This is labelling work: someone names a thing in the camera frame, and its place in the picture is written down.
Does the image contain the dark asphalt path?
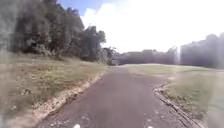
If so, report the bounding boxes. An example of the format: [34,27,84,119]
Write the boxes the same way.
[34,65,188,128]

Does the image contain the pale kerb strip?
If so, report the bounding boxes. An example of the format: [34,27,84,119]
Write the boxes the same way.
[29,71,108,128]

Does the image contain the fallen branches at path edge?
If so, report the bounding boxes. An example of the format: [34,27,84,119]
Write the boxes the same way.
[153,82,205,128]

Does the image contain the wood of tall trees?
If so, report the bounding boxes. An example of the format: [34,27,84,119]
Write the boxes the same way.
[0,0,118,66]

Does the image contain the dry grass bank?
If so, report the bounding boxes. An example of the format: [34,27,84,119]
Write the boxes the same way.
[0,50,110,128]

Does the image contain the distant row of trees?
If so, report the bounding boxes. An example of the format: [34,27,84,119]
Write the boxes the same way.
[112,32,224,70]

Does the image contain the green grass field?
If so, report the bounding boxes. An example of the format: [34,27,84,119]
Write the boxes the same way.
[122,63,224,128]

